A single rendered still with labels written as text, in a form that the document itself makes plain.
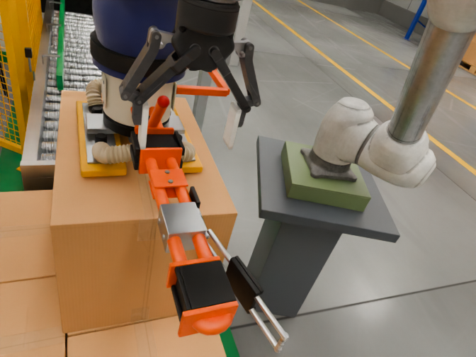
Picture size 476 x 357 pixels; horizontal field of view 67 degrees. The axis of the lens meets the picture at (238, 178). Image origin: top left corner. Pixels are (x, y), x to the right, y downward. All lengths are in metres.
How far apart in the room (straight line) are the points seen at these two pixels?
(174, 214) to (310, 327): 1.42
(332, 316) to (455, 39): 1.45
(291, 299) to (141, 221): 1.13
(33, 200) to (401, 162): 1.24
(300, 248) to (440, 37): 0.93
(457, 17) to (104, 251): 0.88
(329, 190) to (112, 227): 0.77
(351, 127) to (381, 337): 1.19
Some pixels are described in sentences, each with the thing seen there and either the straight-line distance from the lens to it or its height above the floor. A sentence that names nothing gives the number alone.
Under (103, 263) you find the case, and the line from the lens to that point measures 0.89.
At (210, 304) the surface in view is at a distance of 0.48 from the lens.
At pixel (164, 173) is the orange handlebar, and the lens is 0.67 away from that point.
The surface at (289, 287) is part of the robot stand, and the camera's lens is 1.72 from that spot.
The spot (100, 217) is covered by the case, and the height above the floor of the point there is 0.94.
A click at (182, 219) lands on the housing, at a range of 0.59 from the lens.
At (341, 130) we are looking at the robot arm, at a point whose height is 1.01.
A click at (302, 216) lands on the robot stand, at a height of 0.75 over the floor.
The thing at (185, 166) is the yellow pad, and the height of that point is 0.97.
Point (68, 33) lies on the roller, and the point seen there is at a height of 0.55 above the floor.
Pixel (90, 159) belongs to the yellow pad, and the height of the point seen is 0.98.
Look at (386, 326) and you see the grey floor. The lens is 2.14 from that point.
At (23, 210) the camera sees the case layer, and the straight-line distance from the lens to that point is 1.43.
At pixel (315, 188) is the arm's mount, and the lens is 1.27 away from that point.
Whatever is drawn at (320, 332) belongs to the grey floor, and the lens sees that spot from 1.93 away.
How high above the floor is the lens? 1.50
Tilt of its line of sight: 36 degrees down
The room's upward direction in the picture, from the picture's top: 16 degrees clockwise
